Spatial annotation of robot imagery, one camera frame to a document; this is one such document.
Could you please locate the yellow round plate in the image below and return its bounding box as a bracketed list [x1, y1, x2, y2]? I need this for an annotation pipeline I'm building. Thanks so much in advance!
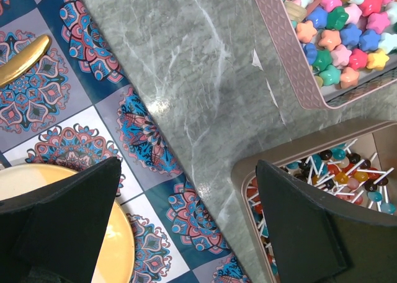
[1, 164, 135, 282]

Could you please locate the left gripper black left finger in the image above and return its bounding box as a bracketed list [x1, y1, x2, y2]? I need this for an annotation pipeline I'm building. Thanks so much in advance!
[1, 157, 121, 282]

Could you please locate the pink tin of star candies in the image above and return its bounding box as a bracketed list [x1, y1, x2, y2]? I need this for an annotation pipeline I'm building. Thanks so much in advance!
[255, 0, 396, 109]

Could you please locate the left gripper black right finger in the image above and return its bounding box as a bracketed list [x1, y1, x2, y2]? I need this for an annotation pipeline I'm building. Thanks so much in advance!
[256, 160, 396, 282]

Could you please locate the patterned mandala placemat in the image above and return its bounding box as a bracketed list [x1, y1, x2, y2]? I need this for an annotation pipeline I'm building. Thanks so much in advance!
[1, 0, 249, 282]

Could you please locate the gold knife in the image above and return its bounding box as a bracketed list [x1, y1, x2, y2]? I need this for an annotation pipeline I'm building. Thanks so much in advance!
[1, 35, 51, 87]

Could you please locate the gold tin of lollipops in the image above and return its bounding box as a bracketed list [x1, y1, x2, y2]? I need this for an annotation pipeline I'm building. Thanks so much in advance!
[231, 119, 396, 282]

